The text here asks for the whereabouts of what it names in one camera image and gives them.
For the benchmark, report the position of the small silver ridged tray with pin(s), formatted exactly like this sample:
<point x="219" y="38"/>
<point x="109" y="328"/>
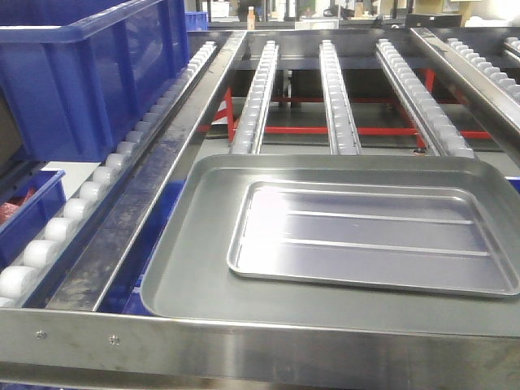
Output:
<point x="432" y="239"/>

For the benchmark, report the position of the large grey metal tray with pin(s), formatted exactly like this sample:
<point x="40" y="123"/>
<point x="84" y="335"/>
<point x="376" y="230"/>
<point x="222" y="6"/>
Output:
<point x="189" y="277"/>

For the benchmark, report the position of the large blue plastic box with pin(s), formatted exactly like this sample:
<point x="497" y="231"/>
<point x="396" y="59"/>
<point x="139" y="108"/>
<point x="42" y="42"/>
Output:
<point x="79" y="75"/>

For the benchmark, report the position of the white roller track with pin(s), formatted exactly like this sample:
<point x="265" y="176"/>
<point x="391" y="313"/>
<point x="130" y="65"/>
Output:
<point x="28" y="269"/>
<point x="251" y="127"/>
<point x="437" y="131"/>
<point x="499" y="78"/>
<point x="342" y="131"/>

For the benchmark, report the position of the blue crate lower shelf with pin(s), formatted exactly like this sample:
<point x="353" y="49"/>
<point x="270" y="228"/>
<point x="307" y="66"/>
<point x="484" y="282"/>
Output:
<point x="124" y="294"/>

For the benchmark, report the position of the small blue bin with red contents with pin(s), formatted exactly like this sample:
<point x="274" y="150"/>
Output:
<point x="42" y="197"/>

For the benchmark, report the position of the white roller track far left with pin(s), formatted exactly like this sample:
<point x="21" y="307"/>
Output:
<point x="28" y="269"/>

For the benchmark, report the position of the red metal frame below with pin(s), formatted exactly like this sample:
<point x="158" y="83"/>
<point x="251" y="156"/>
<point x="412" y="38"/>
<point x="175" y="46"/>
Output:
<point x="297" y="114"/>

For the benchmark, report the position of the steel divider rail left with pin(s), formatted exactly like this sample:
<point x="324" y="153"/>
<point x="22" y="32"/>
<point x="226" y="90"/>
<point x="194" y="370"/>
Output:
<point x="167" y="155"/>

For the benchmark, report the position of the steel divider rail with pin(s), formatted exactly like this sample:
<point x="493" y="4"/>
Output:
<point x="490" y="101"/>
<point x="167" y="155"/>

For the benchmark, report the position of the steel divider rail right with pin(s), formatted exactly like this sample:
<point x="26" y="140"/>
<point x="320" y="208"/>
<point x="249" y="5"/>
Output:
<point x="490" y="101"/>

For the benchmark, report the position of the steel front frame rail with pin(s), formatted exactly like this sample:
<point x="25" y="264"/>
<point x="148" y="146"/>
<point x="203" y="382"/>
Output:
<point x="94" y="350"/>

